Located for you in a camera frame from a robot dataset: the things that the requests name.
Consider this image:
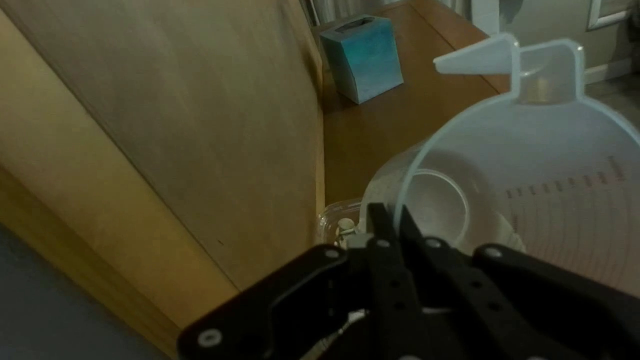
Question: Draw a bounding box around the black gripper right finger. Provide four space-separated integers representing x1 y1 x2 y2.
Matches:
398 203 640 360

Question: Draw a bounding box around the clear tray of nuts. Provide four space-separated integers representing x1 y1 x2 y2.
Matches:
313 199 368 250

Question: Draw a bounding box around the blue cube tissue box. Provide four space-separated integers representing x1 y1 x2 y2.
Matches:
316 14 406 109

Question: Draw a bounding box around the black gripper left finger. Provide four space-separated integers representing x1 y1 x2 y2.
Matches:
177 203 430 360

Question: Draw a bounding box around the clear plastic measuring jug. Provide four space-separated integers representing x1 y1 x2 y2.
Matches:
359 31 640 300

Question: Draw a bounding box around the large wooden back panel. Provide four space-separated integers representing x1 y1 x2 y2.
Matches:
0 0 331 359

